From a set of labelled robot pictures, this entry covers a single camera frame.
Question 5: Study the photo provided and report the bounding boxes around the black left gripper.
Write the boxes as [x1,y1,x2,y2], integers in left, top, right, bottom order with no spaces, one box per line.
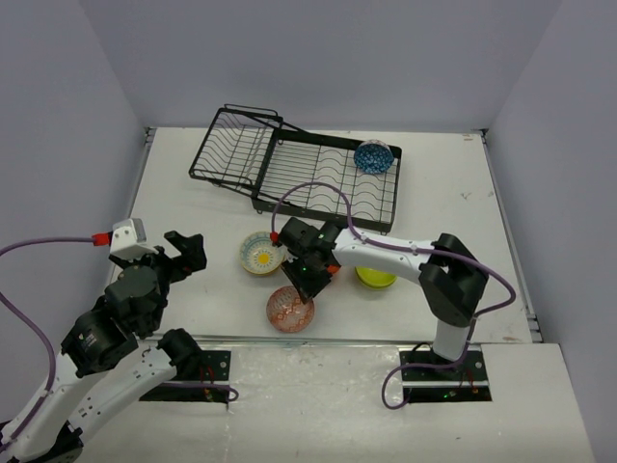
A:
[112,229,207,331]

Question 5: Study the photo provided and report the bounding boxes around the red patterned bowl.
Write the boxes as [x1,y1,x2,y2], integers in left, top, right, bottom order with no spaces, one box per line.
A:
[266,286,315,334]

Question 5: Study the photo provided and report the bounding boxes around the yellow checkered white bowl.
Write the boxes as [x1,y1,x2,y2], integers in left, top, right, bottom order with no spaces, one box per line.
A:
[239,231,285,268]

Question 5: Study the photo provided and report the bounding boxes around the lime green bowl front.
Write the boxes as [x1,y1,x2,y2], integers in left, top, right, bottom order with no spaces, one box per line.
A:
[355,267,397,286]

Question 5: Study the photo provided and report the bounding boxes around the lime green bowl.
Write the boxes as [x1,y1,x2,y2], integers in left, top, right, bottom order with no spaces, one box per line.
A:
[360,282,393,291]
[355,267,397,286]

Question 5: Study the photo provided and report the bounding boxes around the blue patterned bowl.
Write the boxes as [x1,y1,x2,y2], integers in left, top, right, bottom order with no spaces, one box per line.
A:
[354,140,394,175]

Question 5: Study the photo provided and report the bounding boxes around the white floral bowl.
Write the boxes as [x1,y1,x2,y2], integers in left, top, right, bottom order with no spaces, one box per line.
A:
[243,265,281,277]

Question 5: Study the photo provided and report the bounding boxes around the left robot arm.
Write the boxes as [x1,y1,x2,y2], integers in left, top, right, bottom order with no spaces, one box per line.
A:
[1,220,206,462]

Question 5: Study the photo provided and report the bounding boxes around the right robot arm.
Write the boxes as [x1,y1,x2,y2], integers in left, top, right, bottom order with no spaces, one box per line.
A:
[270,217,488,379]

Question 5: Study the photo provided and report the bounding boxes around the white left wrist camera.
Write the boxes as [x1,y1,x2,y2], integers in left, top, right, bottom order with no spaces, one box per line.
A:
[110,218,157,261]

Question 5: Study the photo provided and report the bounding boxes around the black wire dish rack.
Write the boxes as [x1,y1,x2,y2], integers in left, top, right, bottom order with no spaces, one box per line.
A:
[189,104,402,234]

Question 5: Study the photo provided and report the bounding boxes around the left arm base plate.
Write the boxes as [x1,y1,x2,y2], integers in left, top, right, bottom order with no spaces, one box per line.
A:
[139,350,232,404]

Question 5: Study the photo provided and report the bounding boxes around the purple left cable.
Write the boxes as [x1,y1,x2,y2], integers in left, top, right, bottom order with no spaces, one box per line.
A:
[0,233,115,445]

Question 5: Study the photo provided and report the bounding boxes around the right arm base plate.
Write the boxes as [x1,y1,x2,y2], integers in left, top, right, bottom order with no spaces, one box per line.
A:
[401,347,493,404]

